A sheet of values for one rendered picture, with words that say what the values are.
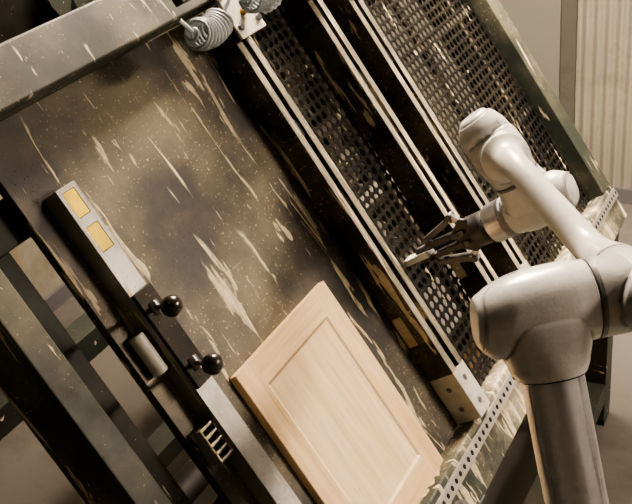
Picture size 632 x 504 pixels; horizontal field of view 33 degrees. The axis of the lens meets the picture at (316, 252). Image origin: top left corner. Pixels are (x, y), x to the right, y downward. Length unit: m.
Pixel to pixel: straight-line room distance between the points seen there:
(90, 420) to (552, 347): 0.73
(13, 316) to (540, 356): 0.81
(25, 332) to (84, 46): 0.54
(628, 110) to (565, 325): 3.71
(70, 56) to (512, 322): 0.88
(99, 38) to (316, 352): 0.75
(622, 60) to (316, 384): 3.40
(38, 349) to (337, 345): 0.75
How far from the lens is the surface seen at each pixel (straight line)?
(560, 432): 1.72
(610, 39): 5.24
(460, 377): 2.44
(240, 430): 1.94
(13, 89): 1.81
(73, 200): 1.86
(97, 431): 1.73
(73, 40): 1.94
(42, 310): 1.86
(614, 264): 1.73
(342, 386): 2.20
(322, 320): 2.21
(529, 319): 1.67
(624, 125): 5.37
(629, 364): 4.30
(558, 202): 2.01
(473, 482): 2.42
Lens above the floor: 2.42
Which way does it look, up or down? 28 degrees down
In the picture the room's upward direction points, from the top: 6 degrees counter-clockwise
